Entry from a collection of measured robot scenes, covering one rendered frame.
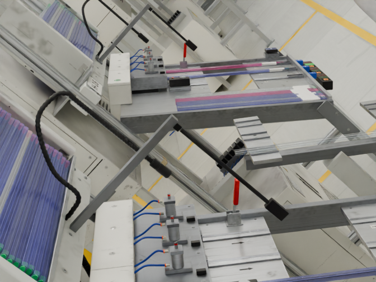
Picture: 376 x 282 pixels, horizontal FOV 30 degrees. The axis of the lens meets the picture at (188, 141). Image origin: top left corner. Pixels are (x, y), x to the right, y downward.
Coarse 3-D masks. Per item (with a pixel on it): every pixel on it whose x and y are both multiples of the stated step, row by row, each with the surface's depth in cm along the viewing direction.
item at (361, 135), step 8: (336, 136) 176; (344, 136) 175; (352, 136) 175; (360, 136) 175; (368, 136) 176; (272, 144) 175; (280, 144) 175; (288, 144) 174; (296, 144) 175; (304, 144) 175; (312, 144) 175; (240, 152) 174; (248, 152) 174; (256, 152) 174
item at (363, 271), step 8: (328, 272) 132; (336, 272) 132; (344, 272) 132; (352, 272) 131; (360, 272) 131; (368, 272) 132; (272, 280) 132; (280, 280) 131; (288, 280) 131; (296, 280) 131; (304, 280) 131; (312, 280) 131; (320, 280) 131; (328, 280) 131
